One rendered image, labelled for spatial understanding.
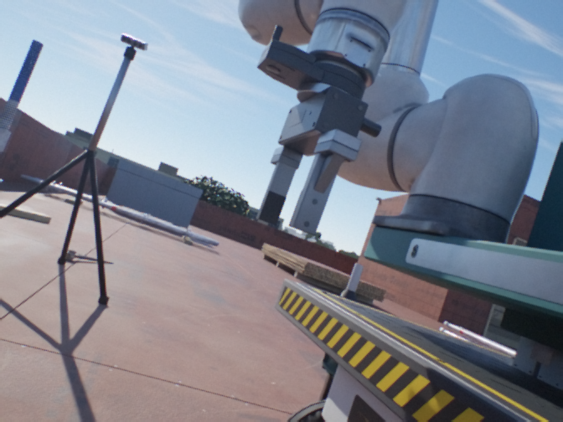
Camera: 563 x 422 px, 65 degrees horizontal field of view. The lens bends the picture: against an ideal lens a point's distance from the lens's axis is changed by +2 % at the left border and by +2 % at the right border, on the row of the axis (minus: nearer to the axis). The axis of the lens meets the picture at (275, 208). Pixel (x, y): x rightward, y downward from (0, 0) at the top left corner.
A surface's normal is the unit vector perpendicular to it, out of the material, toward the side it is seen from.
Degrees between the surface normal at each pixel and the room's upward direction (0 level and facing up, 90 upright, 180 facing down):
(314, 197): 90
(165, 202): 90
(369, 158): 124
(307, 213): 90
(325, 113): 90
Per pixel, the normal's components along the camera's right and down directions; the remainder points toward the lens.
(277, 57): -0.07, -0.11
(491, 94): -0.18, -0.47
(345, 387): -0.89, -0.35
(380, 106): -0.44, -0.30
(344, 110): 0.29, 0.04
